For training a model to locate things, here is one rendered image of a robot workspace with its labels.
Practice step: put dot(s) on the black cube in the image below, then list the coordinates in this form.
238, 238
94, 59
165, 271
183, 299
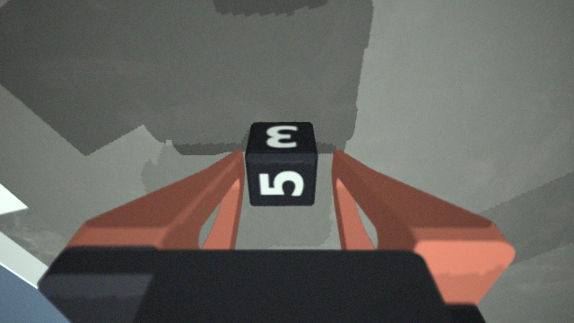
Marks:
281, 163

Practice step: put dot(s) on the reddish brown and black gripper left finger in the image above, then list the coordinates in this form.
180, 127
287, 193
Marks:
172, 217

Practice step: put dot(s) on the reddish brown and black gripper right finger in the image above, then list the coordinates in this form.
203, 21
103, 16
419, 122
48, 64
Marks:
466, 253

